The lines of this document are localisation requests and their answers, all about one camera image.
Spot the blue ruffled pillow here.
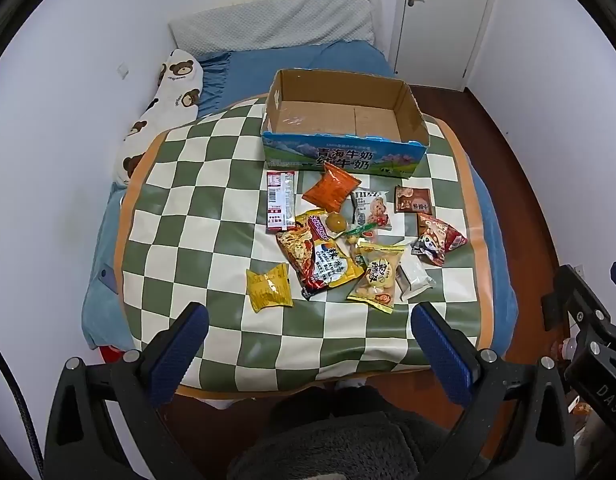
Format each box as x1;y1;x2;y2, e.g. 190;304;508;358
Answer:
194;50;279;118

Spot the yellow puffed snack bag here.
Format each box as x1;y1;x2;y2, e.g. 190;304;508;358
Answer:
346;240;406;315

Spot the plain white packet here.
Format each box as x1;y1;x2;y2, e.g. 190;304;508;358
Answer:
397;255;437;303

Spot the large yellow noodle packet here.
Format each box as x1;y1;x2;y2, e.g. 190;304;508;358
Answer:
275;208;366;301

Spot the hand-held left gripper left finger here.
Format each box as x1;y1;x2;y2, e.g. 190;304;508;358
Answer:
43;301;210;480

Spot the grey pillow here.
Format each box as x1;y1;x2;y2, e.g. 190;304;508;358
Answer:
168;0;381;58

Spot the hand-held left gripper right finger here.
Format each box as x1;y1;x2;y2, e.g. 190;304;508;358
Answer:
410;301;576;480

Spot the small red green packet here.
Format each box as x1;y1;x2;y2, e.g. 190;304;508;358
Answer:
345;223;377;246

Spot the white door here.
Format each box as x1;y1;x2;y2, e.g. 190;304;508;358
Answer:
395;0;501;92

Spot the red object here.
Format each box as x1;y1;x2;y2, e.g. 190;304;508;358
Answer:
99;345;139;363

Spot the black braided cable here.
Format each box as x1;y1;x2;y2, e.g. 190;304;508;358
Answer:
0;330;44;480

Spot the small yellow snack packet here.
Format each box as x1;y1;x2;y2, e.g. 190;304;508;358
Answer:
245;263;293;314

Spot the brown snack packet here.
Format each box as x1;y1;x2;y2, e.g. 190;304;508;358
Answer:
394;185;433;215

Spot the blue bed sheet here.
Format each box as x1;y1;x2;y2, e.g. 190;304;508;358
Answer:
82;40;518;361

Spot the red triangular snack packet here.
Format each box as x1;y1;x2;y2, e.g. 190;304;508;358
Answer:
411;212;468;267

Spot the packaged braised egg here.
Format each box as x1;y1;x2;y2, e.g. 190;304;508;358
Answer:
324;211;349;235

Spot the orange snack packet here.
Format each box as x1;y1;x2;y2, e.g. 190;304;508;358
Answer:
302;166;363;213

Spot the red white long packet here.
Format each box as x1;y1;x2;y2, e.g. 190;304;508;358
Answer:
265;171;297;235

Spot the green white checkered mat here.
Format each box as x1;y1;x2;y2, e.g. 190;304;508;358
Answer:
113;92;493;401

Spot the bear print pillow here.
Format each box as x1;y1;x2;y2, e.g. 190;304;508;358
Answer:
110;49;206;186

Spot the printed cardboard box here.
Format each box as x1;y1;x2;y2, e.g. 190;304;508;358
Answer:
260;68;431;177

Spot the white cookie packet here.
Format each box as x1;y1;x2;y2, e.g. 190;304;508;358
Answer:
351;190;393;232

